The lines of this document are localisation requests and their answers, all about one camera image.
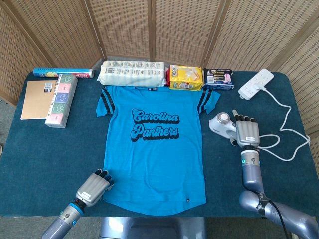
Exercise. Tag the dark blue sanitary pad pack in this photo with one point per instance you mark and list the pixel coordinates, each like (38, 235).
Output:
(219, 78)

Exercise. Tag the grey robot torso base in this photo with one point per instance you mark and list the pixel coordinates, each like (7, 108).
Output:
(149, 229)

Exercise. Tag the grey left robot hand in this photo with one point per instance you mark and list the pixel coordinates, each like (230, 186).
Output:
(92, 189)

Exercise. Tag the white handheld garment steamer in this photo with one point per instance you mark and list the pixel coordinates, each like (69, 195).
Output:
(219, 127)

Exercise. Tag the blue red food wrap roll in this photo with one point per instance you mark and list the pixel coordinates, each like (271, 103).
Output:
(74, 73)

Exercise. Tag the wicker folding screen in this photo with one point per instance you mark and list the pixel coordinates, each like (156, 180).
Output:
(174, 25)

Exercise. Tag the pastel pocket tissue multipack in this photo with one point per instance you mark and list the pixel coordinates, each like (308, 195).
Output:
(61, 99)

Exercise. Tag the white power strip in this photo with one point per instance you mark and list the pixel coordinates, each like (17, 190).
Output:
(246, 92)

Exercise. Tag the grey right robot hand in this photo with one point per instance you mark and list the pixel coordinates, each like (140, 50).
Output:
(248, 132)

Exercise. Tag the brown kraft notebook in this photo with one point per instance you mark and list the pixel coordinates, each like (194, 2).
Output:
(35, 99)

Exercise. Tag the blue Carolina Panthers T-shirt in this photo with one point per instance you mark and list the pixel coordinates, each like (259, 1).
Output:
(154, 154)

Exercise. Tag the yellow Lipo biscuit bag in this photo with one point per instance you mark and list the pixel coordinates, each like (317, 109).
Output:
(184, 77)

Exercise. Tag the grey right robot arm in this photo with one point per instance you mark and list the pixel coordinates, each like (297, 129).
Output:
(251, 174)

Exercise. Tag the white toilet paper pack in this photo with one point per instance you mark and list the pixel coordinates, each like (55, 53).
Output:
(129, 74)

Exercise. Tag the teal carpet table cover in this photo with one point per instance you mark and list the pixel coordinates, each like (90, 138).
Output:
(49, 154)

